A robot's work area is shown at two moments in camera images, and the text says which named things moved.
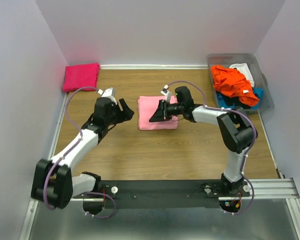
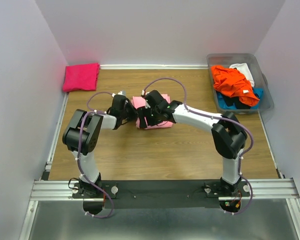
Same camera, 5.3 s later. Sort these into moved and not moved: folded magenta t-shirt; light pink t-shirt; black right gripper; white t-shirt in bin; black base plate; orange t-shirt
Moved: black right gripper; light pink t-shirt
Not moved: black base plate; folded magenta t-shirt; orange t-shirt; white t-shirt in bin
